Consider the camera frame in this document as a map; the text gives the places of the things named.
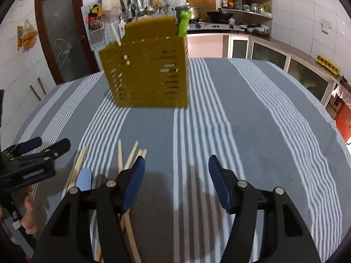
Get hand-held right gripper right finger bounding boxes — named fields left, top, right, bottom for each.
left=208, top=155, right=321, bottom=263

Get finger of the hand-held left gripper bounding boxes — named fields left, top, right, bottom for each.
left=0, top=136, right=43, bottom=156
left=16, top=138, right=71, bottom=163

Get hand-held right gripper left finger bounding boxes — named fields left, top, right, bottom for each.
left=33, top=156, right=146, bottom=263

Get light blue spoon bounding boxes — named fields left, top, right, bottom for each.
left=75, top=168, right=92, bottom=192

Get yellow perforated utensil holder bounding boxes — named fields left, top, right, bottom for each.
left=98, top=16, right=190, bottom=108

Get person's left hand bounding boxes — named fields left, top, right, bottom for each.
left=20, top=185, right=38, bottom=235

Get wooden sticks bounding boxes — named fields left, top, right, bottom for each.
left=30, top=77, right=47, bottom=102

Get orange hanging bag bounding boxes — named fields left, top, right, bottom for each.
left=17, top=19, right=37, bottom=51

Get brown door with frosted glass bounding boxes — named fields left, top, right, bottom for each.
left=34, top=0, right=100, bottom=85

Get kitchen counter cabinet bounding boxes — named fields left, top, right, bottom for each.
left=186, top=33, right=340, bottom=107

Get yellow and red bag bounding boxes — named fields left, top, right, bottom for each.
left=88, top=5, right=103, bottom=20

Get white container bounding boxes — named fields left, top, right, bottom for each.
left=102, top=0, right=121, bottom=10

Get steel gas stove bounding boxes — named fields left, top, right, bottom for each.
left=188, top=20, right=242, bottom=32

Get group of bowls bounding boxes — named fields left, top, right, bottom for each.
left=241, top=23, right=270, bottom=36

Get yellow egg carton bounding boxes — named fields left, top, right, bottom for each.
left=316, top=55, right=340, bottom=76

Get green plastic utensil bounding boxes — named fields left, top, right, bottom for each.
left=177, top=10, right=191, bottom=37

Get row of hanging metal ladles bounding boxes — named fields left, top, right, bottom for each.
left=119, top=0, right=170, bottom=22

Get black wok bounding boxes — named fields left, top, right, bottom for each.
left=206, top=10, right=235, bottom=24

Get steel pot with lid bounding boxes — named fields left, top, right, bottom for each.
left=172, top=3, right=204, bottom=21

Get wire basket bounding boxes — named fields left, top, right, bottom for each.
left=88, top=16, right=104, bottom=33

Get corner wall shelf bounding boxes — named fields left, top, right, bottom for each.
left=219, top=0, right=274, bottom=37

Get white wall socket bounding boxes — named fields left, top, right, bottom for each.
left=320, top=19, right=332, bottom=35

